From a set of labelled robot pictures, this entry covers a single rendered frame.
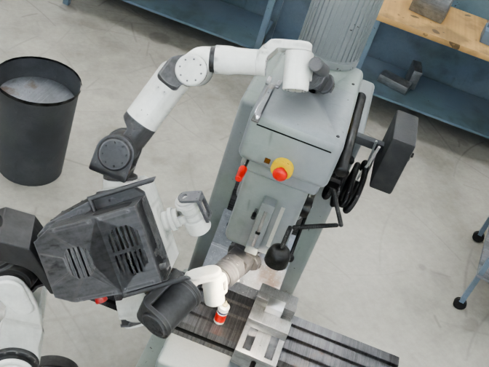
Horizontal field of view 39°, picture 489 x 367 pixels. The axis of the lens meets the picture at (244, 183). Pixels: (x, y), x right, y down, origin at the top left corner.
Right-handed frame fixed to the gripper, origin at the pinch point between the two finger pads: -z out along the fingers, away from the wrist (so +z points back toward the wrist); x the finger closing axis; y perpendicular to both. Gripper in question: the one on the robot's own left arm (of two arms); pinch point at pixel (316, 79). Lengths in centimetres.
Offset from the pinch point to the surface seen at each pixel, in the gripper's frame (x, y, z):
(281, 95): -4.5, -8.3, 7.4
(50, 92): -176, -73, -157
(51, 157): -157, -106, -158
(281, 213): 7.3, -39.8, -14.7
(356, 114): 11.3, -2.7, -18.8
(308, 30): -12.4, 11.8, -11.2
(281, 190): 4.6, -33.2, -10.0
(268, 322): 16, -80, -44
